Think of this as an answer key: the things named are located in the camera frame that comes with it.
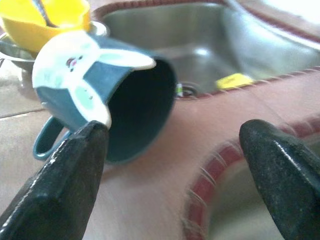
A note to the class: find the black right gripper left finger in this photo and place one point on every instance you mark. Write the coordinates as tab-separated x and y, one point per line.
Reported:
57	190

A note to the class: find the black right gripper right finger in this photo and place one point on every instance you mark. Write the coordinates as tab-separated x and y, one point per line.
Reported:
290	190

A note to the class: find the blue rabbit mug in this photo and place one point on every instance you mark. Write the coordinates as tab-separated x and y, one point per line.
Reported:
112	75

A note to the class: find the yellow plastic suction bowl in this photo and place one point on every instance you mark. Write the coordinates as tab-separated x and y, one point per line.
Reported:
25	32

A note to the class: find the steel sink basin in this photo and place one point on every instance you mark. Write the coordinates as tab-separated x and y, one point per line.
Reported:
237	212
225	37

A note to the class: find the bright yellow dish sponge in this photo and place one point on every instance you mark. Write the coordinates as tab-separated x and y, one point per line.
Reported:
233	81

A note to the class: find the small steel bowl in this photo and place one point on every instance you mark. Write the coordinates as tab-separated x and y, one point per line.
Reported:
15	53

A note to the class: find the metal spoon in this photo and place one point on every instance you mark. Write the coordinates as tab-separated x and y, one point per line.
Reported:
43	15

